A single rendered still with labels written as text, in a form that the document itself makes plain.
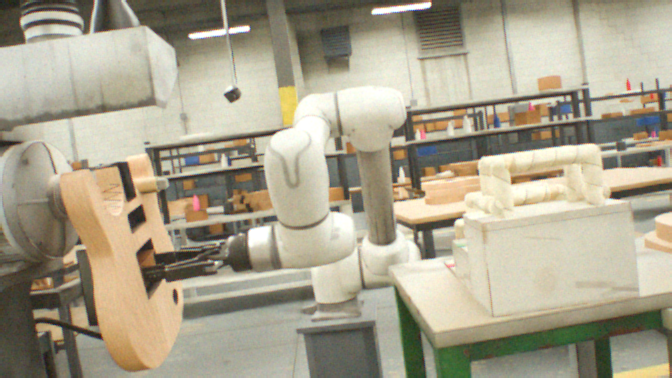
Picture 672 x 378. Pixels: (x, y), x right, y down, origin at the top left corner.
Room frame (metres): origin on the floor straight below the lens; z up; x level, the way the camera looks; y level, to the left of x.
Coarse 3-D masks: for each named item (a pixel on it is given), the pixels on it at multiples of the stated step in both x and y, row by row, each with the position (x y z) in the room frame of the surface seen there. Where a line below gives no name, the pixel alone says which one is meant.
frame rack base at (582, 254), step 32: (480, 224) 0.85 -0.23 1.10; (512, 224) 0.84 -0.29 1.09; (544, 224) 0.84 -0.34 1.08; (576, 224) 0.84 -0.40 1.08; (608, 224) 0.83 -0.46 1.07; (480, 256) 0.88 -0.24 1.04; (512, 256) 0.84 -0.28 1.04; (544, 256) 0.84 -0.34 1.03; (576, 256) 0.84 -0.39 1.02; (608, 256) 0.84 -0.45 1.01; (480, 288) 0.91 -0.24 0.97; (512, 288) 0.84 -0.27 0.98; (544, 288) 0.84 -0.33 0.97; (576, 288) 0.84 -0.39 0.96; (608, 288) 0.84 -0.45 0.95
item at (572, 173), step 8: (568, 168) 0.93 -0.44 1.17; (576, 168) 0.93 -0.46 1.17; (568, 176) 0.93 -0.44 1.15; (576, 176) 0.93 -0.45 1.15; (568, 184) 0.94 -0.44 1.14; (576, 184) 0.93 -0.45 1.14; (568, 192) 0.94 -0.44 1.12; (576, 192) 0.93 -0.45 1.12; (568, 200) 0.94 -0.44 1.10; (576, 200) 0.93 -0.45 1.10; (584, 200) 0.93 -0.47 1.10
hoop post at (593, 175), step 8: (600, 152) 0.85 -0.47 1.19; (592, 160) 0.85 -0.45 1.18; (600, 160) 0.85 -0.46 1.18; (584, 168) 0.86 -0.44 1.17; (592, 168) 0.85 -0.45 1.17; (600, 168) 0.85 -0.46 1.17; (584, 176) 0.86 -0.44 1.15; (592, 176) 0.85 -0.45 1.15; (600, 176) 0.85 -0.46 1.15; (592, 184) 0.85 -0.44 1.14; (600, 184) 0.85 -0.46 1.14; (592, 192) 0.85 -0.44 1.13; (600, 192) 0.85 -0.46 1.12; (592, 200) 0.85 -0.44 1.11; (600, 200) 0.85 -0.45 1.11
